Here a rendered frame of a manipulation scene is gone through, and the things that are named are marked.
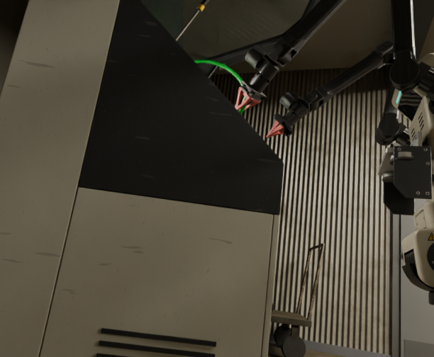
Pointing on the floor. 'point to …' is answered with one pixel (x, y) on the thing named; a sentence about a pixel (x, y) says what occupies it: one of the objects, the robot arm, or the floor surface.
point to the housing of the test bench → (36, 167)
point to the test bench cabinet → (162, 280)
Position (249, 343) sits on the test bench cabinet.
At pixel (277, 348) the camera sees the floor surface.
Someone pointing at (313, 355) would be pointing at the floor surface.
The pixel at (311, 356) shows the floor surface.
